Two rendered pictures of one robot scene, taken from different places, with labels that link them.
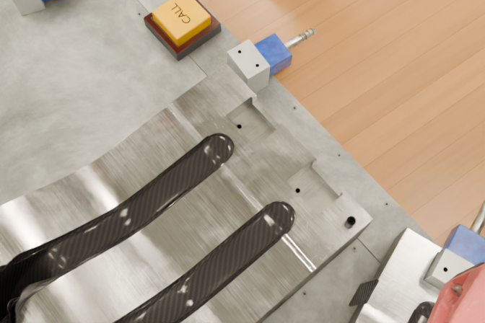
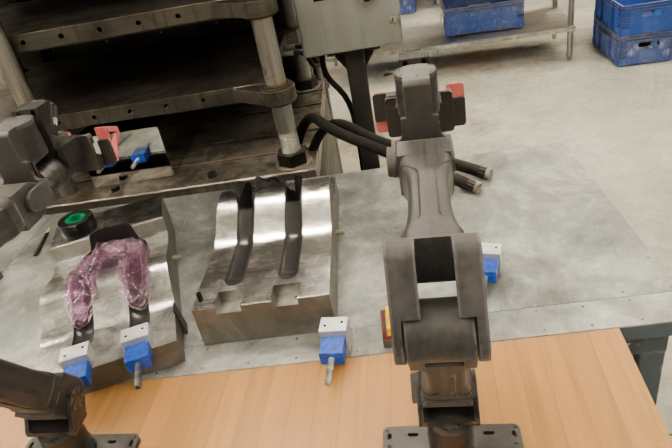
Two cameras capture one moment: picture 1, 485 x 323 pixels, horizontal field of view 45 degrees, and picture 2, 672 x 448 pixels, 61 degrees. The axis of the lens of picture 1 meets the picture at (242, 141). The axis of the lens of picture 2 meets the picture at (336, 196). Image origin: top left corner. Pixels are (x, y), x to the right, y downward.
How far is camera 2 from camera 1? 110 cm
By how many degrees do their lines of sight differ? 77
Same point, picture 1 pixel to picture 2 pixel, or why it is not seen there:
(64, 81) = not seen: hidden behind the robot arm
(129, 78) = not seen: hidden behind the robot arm
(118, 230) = (292, 232)
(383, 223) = (196, 360)
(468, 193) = (158, 414)
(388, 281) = (169, 318)
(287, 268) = (213, 273)
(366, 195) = (216, 361)
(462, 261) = (135, 336)
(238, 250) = (241, 265)
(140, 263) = (270, 232)
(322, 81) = (297, 383)
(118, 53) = not seen: hidden behind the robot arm
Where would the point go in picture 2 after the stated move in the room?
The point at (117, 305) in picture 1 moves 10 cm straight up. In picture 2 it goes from (259, 214) to (249, 175)
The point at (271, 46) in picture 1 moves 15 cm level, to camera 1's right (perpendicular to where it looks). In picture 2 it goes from (334, 345) to (272, 405)
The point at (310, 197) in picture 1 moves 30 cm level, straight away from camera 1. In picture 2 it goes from (232, 306) to (293, 416)
